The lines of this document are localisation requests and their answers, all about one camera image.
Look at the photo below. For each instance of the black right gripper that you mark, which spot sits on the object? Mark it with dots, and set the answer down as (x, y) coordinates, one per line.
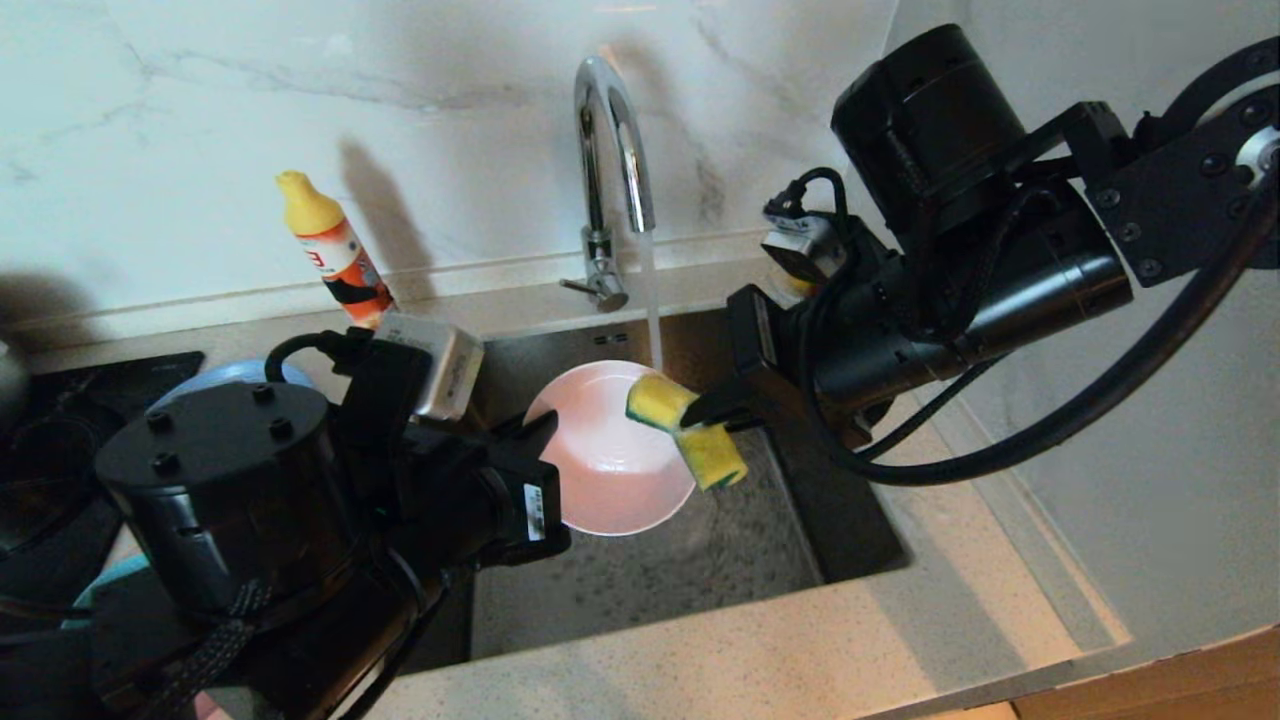
(870, 340)

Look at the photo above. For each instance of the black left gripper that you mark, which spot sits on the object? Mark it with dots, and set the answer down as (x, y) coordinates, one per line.
(500, 500)

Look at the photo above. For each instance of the yellow green sponge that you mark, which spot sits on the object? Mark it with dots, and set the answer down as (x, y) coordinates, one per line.
(710, 455)

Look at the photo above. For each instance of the pale pink bowl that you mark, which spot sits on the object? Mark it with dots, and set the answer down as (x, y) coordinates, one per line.
(610, 470)

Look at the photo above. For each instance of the orange dish soap bottle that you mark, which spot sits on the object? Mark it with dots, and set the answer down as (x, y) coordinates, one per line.
(335, 250)

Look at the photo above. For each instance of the chrome gooseneck faucet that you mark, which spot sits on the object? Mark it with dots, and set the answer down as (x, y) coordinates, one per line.
(598, 150)

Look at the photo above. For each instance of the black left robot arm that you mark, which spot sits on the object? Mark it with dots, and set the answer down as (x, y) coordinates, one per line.
(230, 500)

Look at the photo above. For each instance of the stainless steel sink basin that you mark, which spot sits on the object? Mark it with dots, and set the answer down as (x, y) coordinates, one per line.
(700, 570)

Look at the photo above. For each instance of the blue grey plate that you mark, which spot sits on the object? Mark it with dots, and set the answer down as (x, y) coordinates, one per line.
(230, 375)

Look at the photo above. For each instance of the teal bowl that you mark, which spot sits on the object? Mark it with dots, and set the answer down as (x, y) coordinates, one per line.
(105, 585)

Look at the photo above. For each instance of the black induction cooktop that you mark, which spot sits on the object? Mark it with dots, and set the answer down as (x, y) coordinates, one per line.
(60, 400)

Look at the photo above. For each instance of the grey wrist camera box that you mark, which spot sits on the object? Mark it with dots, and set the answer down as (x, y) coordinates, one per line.
(440, 365)
(805, 245)

